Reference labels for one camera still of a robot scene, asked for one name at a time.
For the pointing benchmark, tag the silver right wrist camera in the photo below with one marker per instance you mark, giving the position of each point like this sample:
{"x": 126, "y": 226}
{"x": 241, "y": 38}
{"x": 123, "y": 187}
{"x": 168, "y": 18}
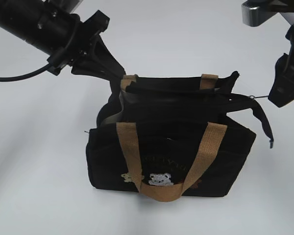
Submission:
{"x": 256, "y": 12}

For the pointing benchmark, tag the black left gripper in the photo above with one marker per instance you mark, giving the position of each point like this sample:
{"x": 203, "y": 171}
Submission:
{"x": 85, "y": 50}

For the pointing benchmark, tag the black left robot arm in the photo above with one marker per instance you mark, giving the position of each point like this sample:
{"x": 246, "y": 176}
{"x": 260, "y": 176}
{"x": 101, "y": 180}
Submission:
{"x": 52, "y": 27}

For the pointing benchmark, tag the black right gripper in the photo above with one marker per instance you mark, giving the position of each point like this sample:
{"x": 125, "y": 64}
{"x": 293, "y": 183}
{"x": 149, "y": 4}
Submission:
{"x": 282, "y": 91}

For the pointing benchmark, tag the metal zipper pull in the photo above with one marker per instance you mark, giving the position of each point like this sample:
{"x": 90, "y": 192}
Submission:
{"x": 252, "y": 97}

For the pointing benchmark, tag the black canvas tote bag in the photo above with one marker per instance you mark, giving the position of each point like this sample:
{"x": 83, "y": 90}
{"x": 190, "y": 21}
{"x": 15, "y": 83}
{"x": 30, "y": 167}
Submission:
{"x": 167, "y": 138}

